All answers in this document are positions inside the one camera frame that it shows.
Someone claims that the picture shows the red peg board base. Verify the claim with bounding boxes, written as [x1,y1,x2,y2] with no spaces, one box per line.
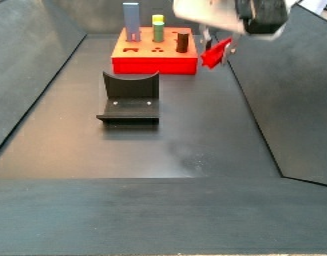
[111,27,198,75]

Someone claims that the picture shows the brown octagonal peg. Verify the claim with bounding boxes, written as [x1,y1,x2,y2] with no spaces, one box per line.
[176,32,188,53]

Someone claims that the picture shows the yellow cylinder peg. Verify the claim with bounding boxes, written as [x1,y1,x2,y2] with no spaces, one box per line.
[152,14,164,23]

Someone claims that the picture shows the black curved fixture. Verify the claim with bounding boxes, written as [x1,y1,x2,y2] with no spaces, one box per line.
[96,73,159,123]

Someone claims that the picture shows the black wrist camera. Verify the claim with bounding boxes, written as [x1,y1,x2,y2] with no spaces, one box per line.
[235,0,289,35]

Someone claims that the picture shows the blue arch block peg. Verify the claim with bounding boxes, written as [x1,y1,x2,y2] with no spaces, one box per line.
[123,2,140,42]

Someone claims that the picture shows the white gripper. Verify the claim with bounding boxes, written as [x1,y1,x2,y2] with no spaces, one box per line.
[172,0,245,64]

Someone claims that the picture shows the green cylinder peg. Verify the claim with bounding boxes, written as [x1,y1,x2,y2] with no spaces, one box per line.
[152,21,164,42]

